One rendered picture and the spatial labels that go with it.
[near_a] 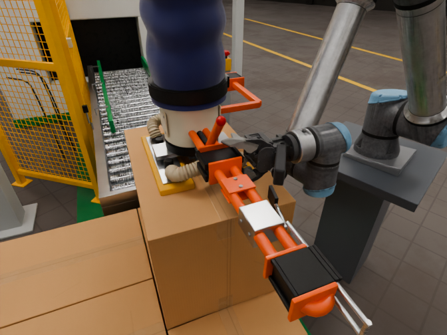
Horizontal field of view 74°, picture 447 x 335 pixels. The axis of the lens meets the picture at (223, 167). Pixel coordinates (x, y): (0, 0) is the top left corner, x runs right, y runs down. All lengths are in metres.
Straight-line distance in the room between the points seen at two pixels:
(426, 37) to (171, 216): 0.84
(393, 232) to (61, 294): 1.94
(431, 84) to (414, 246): 1.33
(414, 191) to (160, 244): 0.99
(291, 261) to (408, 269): 1.67
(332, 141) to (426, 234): 1.67
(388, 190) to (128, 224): 1.07
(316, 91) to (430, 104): 0.43
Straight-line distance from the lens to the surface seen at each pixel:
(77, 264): 1.29
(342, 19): 0.98
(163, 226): 0.75
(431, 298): 2.05
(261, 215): 0.56
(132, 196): 1.45
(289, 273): 0.47
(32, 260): 1.38
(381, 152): 1.43
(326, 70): 0.95
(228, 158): 0.70
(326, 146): 0.81
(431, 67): 1.11
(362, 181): 1.32
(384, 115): 1.38
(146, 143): 1.05
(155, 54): 0.80
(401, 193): 1.32
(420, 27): 1.02
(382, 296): 1.93
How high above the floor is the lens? 1.47
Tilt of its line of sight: 34 degrees down
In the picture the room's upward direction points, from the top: straight up
